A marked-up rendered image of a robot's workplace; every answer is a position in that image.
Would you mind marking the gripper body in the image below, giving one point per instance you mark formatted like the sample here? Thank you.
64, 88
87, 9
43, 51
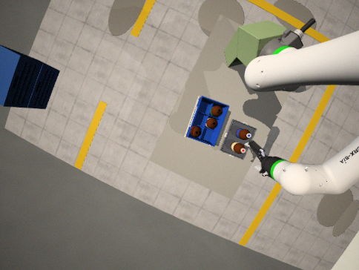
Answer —
264, 158

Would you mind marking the blue divided crate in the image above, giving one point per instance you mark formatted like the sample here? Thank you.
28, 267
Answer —
200, 119

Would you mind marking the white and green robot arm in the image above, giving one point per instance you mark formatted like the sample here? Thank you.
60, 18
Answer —
335, 62

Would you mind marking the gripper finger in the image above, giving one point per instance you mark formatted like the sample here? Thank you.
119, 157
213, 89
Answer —
259, 169
256, 148

